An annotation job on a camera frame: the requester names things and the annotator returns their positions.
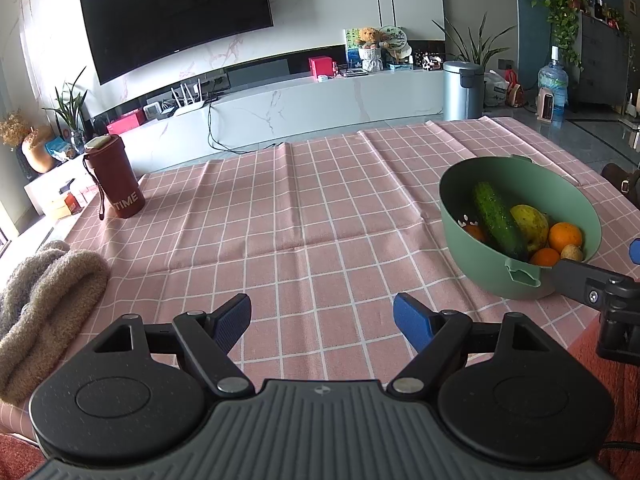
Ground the landscape picture card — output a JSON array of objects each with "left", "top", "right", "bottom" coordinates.
[{"left": 344, "top": 29, "right": 366, "bottom": 67}]

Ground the silver trash can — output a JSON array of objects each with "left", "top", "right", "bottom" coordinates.
[{"left": 442, "top": 61, "right": 485, "bottom": 122}]

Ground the grey knitted cloth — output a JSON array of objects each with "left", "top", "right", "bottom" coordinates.
[{"left": 0, "top": 240, "right": 111, "bottom": 406}]

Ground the round painted fan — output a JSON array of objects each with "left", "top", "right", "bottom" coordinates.
[{"left": 378, "top": 26, "right": 408, "bottom": 56}]

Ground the tall red box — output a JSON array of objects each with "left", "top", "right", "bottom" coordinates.
[{"left": 308, "top": 56, "right": 337, "bottom": 81}]

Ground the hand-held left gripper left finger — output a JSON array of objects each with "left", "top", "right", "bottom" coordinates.
[{"left": 92, "top": 293, "right": 253, "bottom": 397}]

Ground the orange vase with dried flowers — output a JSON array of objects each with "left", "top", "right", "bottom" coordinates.
[{"left": 0, "top": 110, "right": 56, "bottom": 175}]

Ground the blue water jug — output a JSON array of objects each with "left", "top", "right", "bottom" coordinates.
[{"left": 537, "top": 46, "right": 570, "bottom": 111}]

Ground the black television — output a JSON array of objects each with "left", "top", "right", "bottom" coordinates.
[{"left": 80, "top": 0, "right": 275, "bottom": 86}]

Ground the yellow-green pear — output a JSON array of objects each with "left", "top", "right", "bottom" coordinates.
[{"left": 509, "top": 204, "right": 551, "bottom": 253}]

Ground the red bag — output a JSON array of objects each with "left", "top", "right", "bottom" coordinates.
[{"left": 505, "top": 69, "right": 526, "bottom": 107}]

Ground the teddy bear in white pot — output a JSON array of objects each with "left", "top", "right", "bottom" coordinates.
[{"left": 356, "top": 27, "right": 386, "bottom": 72}]

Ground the brown shoe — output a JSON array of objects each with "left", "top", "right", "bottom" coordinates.
[{"left": 600, "top": 162, "right": 640, "bottom": 196}]

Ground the black cable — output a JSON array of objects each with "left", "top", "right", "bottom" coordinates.
[{"left": 207, "top": 102, "right": 263, "bottom": 154}]

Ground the trailing pothos plant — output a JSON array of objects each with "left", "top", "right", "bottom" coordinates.
[{"left": 517, "top": 0, "right": 588, "bottom": 68}]

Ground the long-leaved potted plant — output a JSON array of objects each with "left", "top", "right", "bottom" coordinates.
[{"left": 432, "top": 12, "right": 516, "bottom": 68}]

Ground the pink checked tablecloth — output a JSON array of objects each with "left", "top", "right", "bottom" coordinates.
[{"left": 0, "top": 116, "right": 640, "bottom": 441}]

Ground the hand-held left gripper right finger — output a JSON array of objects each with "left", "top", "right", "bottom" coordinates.
[{"left": 387, "top": 293, "right": 548, "bottom": 396}]

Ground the green cucumber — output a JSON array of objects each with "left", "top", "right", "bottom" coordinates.
[{"left": 472, "top": 181, "right": 530, "bottom": 262}]

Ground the white marble media console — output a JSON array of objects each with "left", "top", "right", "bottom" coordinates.
[{"left": 25, "top": 67, "right": 446, "bottom": 201}]

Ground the white router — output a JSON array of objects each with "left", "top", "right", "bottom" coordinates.
[{"left": 171, "top": 79, "right": 207, "bottom": 117}]

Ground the small orange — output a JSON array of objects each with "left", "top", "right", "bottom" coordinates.
[{"left": 529, "top": 247, "right": 562, "bottom": 267}]

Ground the dark red tumbler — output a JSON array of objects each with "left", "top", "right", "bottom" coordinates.
[{"left": 82, "top": 135, "right": 146, "bottom": 221}]

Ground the green plant in glass vase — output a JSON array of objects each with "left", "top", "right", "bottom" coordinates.
[{"left": 42, "top": 67, "right": 91, "bottom": 150}]

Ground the small cardboard box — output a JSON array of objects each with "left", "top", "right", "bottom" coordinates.
[{"left": 47, "top": 192, "right": 84, "bottom": 221}]

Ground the large orange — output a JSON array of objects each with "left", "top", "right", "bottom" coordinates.
[{"left": 548, "top": 222, "right": 584, "bottom": 253}]

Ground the white plastic bag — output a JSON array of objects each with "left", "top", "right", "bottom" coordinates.
[{"left": 482, "top": 71, "right": 512, "bottom": 107}]

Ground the blue packet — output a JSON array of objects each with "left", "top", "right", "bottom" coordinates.
[{"left": 45, "top": 136, "right": 77, "bottom": 162}]

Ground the dark grey cabinet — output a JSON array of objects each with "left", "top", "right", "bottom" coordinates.
[{"left": 575, "top": 10, "right": 633, "bottom": 108}]

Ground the flat red box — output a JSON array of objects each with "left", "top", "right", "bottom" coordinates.
[{"left": 106, "top": 110, "right": 147, "bottom": 136}]

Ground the green bowl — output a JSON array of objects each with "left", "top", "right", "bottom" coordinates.
[{"left": 439, "top": 155, "right": 603, "bottom": 301}]

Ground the pink heater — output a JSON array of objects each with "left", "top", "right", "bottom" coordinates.
[{"left": 536, "top": 87, "right": 557, "bottom": 122}]

